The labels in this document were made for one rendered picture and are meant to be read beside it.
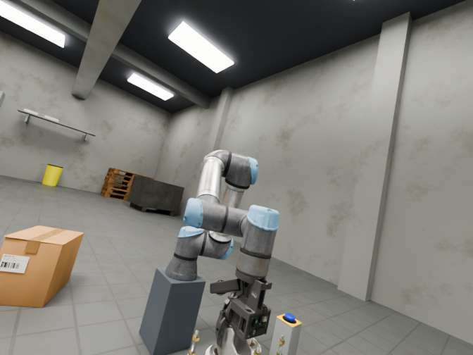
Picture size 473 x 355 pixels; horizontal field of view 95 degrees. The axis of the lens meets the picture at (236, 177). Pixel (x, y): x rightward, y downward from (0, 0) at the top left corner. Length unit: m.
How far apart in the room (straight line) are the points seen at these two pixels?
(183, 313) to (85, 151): 7.62
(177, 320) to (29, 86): 8.05
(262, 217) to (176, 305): 0.73
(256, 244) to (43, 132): 8.14
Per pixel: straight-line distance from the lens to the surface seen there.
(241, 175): 0.91
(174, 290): 1.09
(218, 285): 0.61
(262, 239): 0.50
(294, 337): 1.00
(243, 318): 0.55
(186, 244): 1.08
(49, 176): 7.87
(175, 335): 1.20
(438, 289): 3.05
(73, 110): 8.55
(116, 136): 8.61
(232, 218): 0.58
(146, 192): 5.63
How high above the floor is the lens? 0.69
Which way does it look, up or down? 7 degrees up
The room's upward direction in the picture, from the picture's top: 13 degrees clockwise
